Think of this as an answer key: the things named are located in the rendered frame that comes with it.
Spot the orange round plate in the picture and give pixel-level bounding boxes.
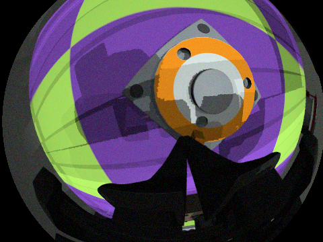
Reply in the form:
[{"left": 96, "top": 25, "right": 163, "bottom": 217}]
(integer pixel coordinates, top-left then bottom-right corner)
[{"left": 153, "top": 37, "right": 255, "bottom": 145}]

